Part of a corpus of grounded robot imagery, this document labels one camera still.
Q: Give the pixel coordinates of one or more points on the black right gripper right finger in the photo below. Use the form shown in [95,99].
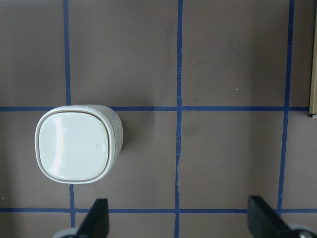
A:
[263,222]

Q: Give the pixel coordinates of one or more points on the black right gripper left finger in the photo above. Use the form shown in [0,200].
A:
[96,223]

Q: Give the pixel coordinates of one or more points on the white trash can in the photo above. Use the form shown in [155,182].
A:
[78,144]

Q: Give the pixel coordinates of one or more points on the cardboard box with grid cloth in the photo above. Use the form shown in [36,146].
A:
[313,89]

